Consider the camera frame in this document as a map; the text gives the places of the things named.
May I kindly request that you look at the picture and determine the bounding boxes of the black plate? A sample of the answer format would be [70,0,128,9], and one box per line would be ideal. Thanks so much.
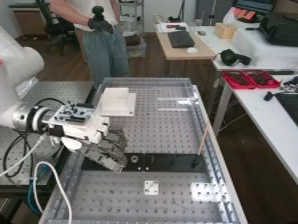
[82,152,211,173]

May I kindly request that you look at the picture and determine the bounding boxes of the black cable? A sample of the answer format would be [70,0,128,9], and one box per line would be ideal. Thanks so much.
[2,130,38,178]

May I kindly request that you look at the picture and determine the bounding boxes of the person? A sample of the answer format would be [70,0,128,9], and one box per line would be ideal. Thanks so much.
[48,0,133,88]

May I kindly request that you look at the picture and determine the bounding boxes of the small white square bracket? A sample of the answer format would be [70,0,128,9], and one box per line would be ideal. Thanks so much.
[143,180,160,196]

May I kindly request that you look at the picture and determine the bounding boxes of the red tray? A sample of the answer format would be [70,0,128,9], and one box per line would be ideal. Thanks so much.
[220,70,258,91]
[246,69,282,90]

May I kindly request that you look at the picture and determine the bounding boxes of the metal shelf rack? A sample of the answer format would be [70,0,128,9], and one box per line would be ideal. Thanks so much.
[116,0,147,34]

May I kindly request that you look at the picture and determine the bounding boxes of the black keyboard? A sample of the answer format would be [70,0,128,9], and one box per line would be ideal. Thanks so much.
[273,92,298,127]
[167,30,197,49]

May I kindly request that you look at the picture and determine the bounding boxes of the white cable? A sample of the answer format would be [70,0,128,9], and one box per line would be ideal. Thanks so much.
[32,161,75,224]
[0,133,47,178]

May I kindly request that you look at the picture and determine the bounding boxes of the clear box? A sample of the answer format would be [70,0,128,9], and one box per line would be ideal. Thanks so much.
[39,77,250,224]

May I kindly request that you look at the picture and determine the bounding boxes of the wooden desk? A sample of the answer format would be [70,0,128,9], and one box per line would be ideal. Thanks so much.
[153,21,223,111]

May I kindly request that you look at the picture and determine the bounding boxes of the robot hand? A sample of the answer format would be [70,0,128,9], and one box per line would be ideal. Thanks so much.
[43,102,131,174]

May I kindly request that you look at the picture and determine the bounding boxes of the thin stick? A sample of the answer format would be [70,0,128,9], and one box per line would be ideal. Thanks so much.
[197,113,213,157]

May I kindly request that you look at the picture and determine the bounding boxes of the black headphones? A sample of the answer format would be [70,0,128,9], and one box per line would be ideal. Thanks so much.
[220,48,253,67]

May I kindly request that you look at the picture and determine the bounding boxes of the wooden block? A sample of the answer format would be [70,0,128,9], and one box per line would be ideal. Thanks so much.
[213,22,239,41]

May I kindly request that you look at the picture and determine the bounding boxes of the small white box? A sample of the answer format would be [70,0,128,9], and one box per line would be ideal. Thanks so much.
[96,86,139,118]

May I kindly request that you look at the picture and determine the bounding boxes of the white desk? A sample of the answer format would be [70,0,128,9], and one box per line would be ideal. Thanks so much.
[195,25,298,186]

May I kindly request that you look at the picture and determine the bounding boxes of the black office chair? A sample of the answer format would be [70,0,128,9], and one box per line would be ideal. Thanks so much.
[34,0,78,56]

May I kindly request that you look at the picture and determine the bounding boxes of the black bag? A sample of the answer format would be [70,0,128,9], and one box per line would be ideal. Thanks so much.
[258,12,298,47]

